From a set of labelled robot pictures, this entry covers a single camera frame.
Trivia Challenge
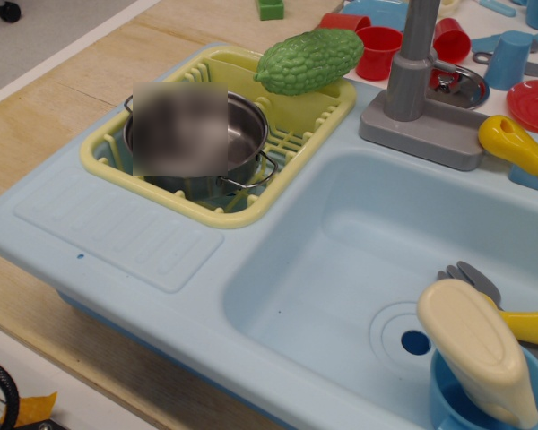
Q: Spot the light blue toy sink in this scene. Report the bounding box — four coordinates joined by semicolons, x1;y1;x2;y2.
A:
0;83;538;429

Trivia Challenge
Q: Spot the green bumpy toy squash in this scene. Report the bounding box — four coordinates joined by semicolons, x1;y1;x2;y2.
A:
254;28;364;96

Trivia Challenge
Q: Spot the yellow faucet handle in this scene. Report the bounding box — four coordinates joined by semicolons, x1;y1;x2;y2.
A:
478;116;538;178

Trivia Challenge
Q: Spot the orange tape piece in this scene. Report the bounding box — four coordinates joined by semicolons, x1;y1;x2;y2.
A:
0;391;58;429

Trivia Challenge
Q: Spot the light blue plate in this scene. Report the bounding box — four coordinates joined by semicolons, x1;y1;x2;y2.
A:
341;0;408;32

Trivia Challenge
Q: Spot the blue plastic utensil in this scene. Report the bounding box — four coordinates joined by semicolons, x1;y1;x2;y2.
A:
471;35;499;65

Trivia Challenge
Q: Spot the black caster wheel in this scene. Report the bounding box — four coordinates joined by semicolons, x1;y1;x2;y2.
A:
0;0;22;23

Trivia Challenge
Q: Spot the silver metal pot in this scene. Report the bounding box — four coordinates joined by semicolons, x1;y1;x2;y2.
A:
123;85;278;201

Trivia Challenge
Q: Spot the yellow plastic utensil handle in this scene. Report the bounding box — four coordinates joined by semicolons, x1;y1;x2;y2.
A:
483;294;538;345

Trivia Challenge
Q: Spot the grey toy faucet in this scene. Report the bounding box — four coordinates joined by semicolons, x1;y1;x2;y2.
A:
359;0;487;171

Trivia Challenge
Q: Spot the cream plastic utensil handle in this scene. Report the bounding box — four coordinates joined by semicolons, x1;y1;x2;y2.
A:
417;279;538;429

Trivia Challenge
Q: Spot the silver metal lid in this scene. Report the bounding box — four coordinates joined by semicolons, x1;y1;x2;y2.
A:
426;67;490;109

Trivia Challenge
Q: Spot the red plastic plate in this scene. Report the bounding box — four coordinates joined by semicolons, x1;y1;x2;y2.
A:
506;80;538;133

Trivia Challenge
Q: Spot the yellow plastic dish rack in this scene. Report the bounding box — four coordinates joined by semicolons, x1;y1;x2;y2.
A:
79;45;357;229

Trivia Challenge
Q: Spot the red cup lying left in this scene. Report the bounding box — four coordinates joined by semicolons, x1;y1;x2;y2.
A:
317;13;371;32

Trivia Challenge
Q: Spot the black cable loop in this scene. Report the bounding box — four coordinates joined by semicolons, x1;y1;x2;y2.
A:
0;358;21;430

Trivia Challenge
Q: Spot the red cup front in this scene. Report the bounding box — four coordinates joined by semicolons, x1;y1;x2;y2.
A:
356;26;404;82

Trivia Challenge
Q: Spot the green plastic block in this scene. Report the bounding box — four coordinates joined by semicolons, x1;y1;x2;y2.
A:
256;0;285;21

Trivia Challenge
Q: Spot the light blue upturned cup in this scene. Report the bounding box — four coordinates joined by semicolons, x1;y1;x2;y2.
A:
484;30;533;90

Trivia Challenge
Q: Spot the blue cup in sink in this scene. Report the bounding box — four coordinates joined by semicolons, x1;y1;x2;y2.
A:
429;348;538;430

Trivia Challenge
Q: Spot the red cup right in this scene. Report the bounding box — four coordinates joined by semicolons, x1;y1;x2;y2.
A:
433;18;472;64

